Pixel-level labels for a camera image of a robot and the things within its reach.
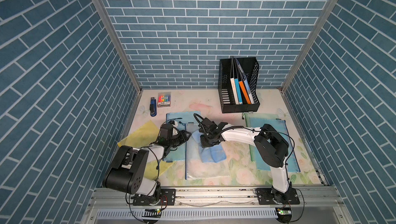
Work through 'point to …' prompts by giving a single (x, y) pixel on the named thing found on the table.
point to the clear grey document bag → (195, 168)
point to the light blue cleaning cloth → (212, 154)
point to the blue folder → (246, 81)
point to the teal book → (238, 91)
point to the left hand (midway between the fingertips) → (192, 135)
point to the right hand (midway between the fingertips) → (203, 145)
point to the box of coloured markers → (164, 99)
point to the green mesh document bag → (257, 115)
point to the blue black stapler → (153, 107)
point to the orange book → (247, 98)
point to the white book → (234, 91)
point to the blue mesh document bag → (182, 118)
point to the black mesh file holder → (250, 67)
